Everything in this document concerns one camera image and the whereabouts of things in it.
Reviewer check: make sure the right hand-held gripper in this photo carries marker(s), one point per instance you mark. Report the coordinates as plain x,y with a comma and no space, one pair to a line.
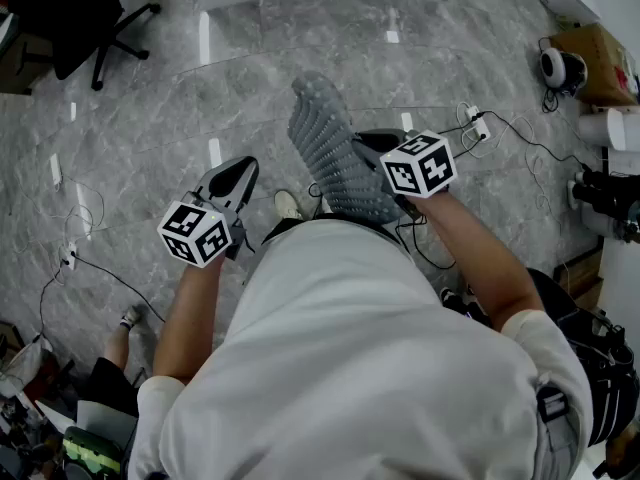
420,168

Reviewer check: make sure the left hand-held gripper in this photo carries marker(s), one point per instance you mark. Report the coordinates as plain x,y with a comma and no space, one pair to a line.
192,233

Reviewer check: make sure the person's left forearm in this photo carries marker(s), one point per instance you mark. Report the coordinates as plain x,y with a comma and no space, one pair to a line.
187,318

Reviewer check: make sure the person's right forearm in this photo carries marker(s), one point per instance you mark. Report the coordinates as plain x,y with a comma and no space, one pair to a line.
475,263

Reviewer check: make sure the person's white shoe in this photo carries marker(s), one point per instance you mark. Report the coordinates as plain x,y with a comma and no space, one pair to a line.
288,205

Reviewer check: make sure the white power strip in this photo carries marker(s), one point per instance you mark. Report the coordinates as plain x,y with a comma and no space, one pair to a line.
477,120
71,255

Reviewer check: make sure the black white shoe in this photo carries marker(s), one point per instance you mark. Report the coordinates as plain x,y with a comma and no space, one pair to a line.
457,300

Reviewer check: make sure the white round headset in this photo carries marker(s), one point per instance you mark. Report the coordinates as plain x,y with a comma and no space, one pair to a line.
555,65

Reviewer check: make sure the person's white shirt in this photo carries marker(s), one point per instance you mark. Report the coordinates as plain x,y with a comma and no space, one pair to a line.
350,368

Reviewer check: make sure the black office chair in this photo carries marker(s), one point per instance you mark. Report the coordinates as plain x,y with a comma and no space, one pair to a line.
70,13

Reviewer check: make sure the brown cardboard box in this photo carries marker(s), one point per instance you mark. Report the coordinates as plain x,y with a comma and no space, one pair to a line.
595,63

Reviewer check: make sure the black device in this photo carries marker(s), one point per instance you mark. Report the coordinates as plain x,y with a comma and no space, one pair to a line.
607,198

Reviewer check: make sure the small cardboard box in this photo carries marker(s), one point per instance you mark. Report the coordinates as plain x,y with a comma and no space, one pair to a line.
582,280

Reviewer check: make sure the green black case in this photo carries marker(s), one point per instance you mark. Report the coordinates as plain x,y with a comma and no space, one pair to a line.
92,453

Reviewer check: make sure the black backpack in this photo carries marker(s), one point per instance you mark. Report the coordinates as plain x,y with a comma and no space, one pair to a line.
605,368

